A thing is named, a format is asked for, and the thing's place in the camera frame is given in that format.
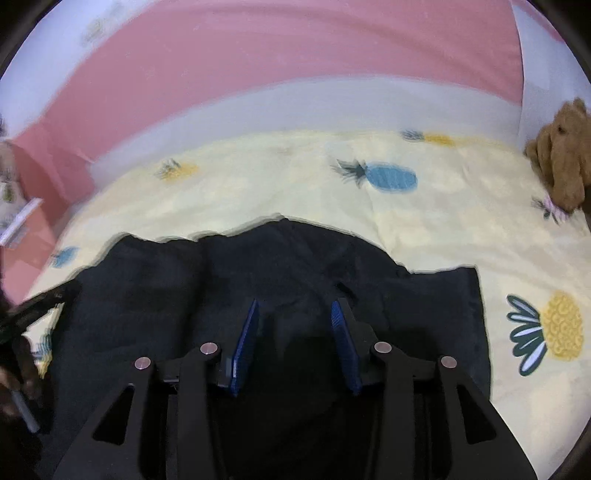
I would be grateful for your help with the brown teddy bear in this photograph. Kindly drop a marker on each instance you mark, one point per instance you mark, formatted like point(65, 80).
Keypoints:
point(563, 152)

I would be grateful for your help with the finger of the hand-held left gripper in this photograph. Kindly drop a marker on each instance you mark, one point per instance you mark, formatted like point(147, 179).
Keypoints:
point(41, 304)

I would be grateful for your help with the white bed headboard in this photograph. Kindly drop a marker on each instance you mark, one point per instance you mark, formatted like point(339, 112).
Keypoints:
point(277, 106)

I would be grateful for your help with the black puffer jacket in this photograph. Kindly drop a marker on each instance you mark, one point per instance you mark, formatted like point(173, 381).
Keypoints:
point(286, 272)

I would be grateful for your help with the pineapple print bed sheet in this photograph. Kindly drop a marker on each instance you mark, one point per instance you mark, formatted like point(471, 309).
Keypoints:
point(461, 221)

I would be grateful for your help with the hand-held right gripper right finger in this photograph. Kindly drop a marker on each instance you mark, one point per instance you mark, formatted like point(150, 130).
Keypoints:
point(346, 346)

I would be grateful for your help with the pink storage box white lid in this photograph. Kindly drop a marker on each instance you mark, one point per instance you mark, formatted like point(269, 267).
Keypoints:
point(27, 267)

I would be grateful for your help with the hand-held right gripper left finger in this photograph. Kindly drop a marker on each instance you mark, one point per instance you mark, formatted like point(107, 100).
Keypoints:
point(244, 346)

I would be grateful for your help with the folded pineapple print quilt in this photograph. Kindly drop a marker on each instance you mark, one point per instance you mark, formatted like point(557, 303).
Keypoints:
point(7, 189)

